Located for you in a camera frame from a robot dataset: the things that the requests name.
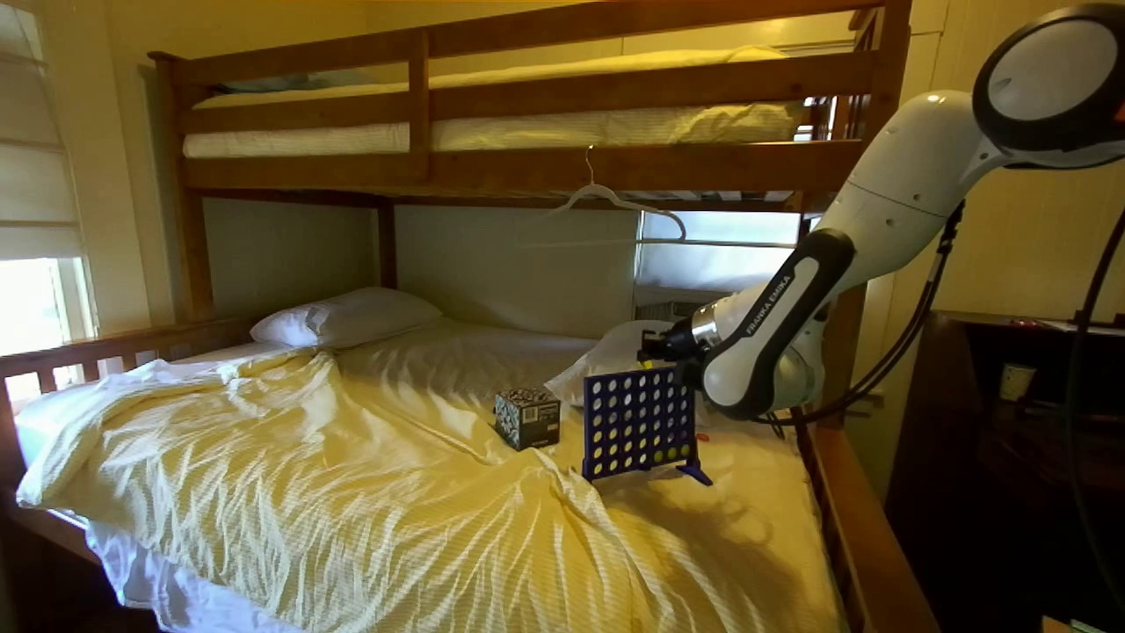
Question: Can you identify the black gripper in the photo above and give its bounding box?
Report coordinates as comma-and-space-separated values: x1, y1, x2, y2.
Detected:
638, 313, 711, 372

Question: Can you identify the large white pillow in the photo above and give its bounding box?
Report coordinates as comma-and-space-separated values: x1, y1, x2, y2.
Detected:
542, 316, 698, 407

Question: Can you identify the black white patterned box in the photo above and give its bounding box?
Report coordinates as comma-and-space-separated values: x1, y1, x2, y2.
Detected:
489, 382, 562, 455

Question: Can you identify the white clothes hanger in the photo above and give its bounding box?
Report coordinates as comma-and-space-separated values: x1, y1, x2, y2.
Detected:
548, 143, 693, 242

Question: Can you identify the bunk mattress with pale sheet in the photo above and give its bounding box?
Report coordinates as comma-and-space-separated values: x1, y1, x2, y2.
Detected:
180, 45, 814, 163

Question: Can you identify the flat white pillow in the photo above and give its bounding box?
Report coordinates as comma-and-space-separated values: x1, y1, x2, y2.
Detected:
247, 285, 450, 355

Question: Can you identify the yellow bed sheet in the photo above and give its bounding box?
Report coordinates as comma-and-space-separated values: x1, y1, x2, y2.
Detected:
11, 319, 848, 633

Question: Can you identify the white cup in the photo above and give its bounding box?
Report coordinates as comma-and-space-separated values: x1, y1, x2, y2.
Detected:
998, 361, 1041, 407

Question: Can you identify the dark wooden dresser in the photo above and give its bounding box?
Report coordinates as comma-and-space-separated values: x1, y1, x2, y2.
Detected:
884, 311, 1125, 633

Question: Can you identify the white window blind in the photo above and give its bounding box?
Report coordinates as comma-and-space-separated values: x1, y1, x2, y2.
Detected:
0, 0, 87, 265

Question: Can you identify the wooden bunk bed frame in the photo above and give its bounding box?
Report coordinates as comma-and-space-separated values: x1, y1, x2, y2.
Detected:
0, 0, 944, 633

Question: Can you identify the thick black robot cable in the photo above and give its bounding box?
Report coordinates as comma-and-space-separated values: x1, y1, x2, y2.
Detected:
760, 203, 970, 428

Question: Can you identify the long black hanging cable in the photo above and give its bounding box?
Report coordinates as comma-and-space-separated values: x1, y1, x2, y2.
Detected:
1059, 203, 1125, 626

